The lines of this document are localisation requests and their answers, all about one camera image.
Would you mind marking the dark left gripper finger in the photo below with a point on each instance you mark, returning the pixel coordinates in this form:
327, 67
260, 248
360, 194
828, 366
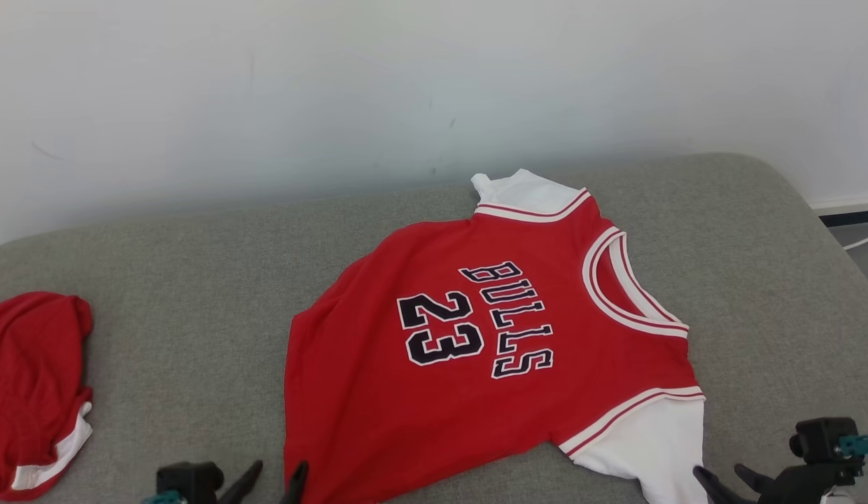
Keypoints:
239, 486
296, 486

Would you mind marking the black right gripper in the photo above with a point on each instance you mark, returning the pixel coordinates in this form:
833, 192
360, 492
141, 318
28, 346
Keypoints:
805, 483

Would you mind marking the red Bulls 23 jersey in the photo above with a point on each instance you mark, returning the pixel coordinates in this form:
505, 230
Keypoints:
441, 392

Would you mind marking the red shorts with white stripes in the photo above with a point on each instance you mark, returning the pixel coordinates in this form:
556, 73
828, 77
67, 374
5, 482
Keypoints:
28, 392

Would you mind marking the black skirting board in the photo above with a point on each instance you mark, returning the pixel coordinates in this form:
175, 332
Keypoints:
850, 218

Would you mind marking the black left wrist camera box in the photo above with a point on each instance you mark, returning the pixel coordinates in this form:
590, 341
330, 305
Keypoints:
189, 483

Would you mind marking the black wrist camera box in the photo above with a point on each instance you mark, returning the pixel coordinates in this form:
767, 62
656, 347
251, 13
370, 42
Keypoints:
189, 483
822, 441

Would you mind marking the teal left camera connector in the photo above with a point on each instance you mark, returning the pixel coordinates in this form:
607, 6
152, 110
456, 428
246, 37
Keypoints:
164, 498

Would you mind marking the teal camera connector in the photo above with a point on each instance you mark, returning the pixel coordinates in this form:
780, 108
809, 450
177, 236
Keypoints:
859, 444
164, 498

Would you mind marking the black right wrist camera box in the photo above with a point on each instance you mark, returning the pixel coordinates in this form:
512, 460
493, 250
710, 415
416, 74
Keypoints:
822, 441

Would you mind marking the teal right camera connector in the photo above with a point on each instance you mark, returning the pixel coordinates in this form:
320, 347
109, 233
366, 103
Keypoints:
859, 444

